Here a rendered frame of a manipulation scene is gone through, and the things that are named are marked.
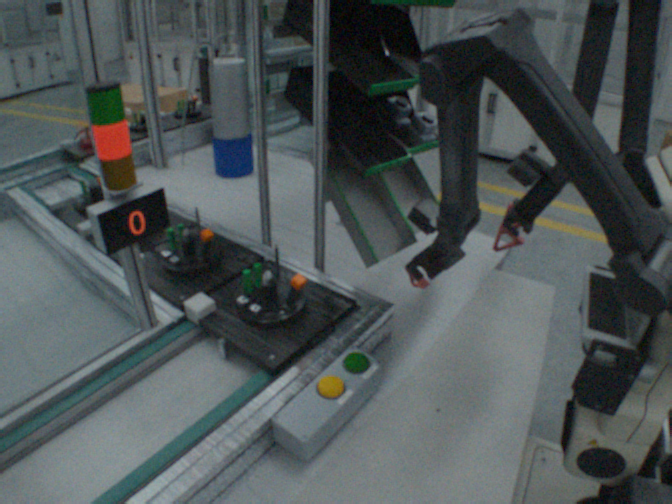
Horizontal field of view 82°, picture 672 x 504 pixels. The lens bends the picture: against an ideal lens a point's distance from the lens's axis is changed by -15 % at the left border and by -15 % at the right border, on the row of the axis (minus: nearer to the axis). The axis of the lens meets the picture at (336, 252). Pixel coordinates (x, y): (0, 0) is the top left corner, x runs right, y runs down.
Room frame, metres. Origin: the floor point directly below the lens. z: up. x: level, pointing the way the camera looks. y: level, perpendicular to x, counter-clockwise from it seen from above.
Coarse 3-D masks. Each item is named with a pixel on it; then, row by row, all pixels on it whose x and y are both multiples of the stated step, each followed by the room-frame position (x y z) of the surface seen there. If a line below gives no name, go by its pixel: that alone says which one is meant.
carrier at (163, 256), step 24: (168, 240) 0.92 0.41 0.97; (192, 240) 0.83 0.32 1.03; (216, 240) 0.92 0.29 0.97; (144, 264) 0.81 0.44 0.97; (168, 264) 0.78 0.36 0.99; (192, 264) 0.79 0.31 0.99; (216, 264) 0.81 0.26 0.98; (240, 264) 0.82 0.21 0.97; (168, 288) 0.72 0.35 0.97; (192, 288) 0.73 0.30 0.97; (216, 288) 0.74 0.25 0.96
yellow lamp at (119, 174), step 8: (104, 160) 0.58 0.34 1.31; (112, 160) 0.58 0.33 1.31; (120, 160) 0.58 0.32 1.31; (128, 160) 0.59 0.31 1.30; (104, 168) 0.58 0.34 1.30; (112, 168) 0.58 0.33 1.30; (120, 168) 0.58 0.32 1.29; (128, 168) 0.59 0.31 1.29; (104, 176) 0.58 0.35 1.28; (112, 176) 0.58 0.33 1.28; (120, 176) 0.58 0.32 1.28; (128, 176) 0.59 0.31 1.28; (112, 184) 0.58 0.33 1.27; (120, 184) 0.58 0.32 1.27; (128, 184) 0.59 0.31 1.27
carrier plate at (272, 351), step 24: (264, 264) 0.83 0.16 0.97; (312, 288) 0.74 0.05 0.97; (216, 312) 0.65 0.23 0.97; (312, 312) 0.67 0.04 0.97; (336, 312) 0.67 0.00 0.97; (216, 336) 0.60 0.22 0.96; (240, 336) 0.59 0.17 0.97; (264, 336) 0.59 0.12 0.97; (288, 336) 0.60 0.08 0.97; (312, 336) 0.60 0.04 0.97; (264, 360) 0.53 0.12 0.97; (288, 360) 0.55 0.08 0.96
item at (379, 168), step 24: (312, 72) 1.01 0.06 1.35; (336, 72) 1.05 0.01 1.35; (288, 96) 0.97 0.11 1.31; (312, 96) 0.91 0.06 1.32; (336, 96) 1.05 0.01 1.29; (360, 96) 0.99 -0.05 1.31; (312, 120) 0.91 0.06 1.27; (336, 120) 0.95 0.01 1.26; (360, 120) 0.98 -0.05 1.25; (336, 144) 0.86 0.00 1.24; (360, 144) 0.90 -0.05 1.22; (384, 144) 0.93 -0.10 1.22; (360, 168) 0.81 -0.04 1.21; (384, 168) 0.83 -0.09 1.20
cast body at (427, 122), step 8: (416, 120) 0.98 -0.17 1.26; (424, 120) 0.98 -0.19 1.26; (432, 120) 0.97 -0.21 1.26; (408, 128) 1.00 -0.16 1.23; (416, 128) 0.98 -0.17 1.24; (424, 128) 0.96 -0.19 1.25; (432, 128) 0.98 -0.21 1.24; (408, 136) 1.00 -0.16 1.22; (416, 136) 0.98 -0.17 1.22; (424, 136) 0.97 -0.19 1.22; (432, 136) 0.99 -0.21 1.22; (416, 144) 0.98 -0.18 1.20; (424, 144) 0.97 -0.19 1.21
